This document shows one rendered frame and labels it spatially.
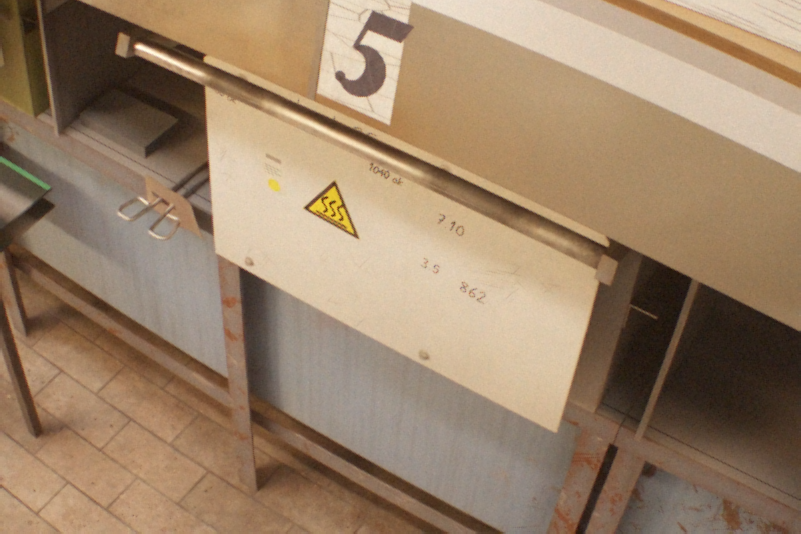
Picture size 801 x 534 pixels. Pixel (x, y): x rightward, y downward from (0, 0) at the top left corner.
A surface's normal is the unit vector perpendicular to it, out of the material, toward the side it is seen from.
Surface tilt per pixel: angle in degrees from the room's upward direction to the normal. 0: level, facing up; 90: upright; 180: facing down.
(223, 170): 90
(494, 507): 90
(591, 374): 90
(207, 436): 0
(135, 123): 0
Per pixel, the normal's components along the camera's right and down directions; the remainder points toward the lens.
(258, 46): -0.53, 0.43
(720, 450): 0.05, -0.72
